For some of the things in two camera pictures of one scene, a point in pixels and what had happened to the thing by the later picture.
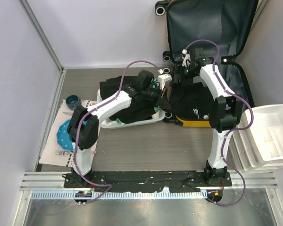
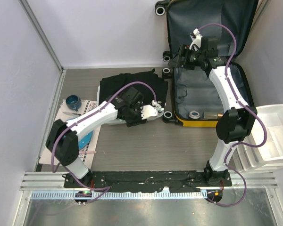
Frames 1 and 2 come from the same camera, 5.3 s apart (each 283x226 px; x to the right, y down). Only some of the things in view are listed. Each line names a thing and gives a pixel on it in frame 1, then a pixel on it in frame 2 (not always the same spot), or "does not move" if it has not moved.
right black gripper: (178, 68) to (183, 52)
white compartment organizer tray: (268, 141) does not move
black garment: (192, 100) to (109, 85)
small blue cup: (72, 100) does not move
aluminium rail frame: (51, 186) does not move
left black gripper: (162, 100) to (130, 122)
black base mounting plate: (177, 181) does not move
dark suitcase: (219, 27) does not move
